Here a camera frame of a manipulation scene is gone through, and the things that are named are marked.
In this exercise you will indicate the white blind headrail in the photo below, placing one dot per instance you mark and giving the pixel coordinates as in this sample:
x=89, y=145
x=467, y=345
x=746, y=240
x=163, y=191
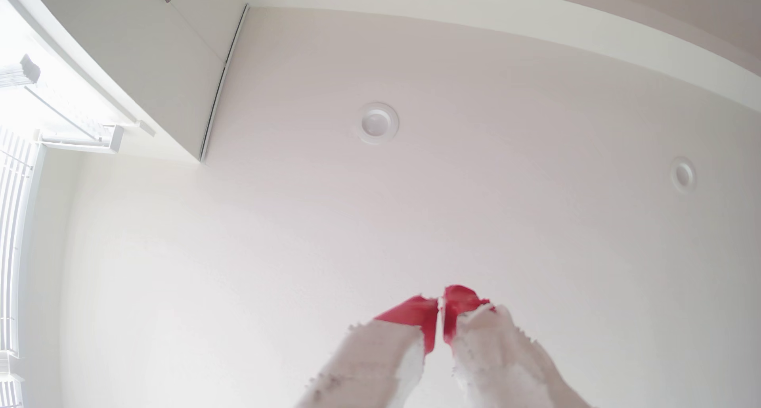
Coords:
x=77, y=139

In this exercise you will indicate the white window blind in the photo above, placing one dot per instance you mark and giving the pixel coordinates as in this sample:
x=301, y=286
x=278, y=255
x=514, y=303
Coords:
x=12, y=217

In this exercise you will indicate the white sliding door panel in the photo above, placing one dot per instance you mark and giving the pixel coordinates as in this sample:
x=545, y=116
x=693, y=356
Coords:
x=148, y=57

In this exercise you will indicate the round recessed ceiling light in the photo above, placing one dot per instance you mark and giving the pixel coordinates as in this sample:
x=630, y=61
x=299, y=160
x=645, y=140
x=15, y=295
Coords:
x=683, y=174
x=377, y=122

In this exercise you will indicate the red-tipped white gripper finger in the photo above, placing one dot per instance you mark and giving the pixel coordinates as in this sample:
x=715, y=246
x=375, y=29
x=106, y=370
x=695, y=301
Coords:
x=499, y=360
x=380, y=354

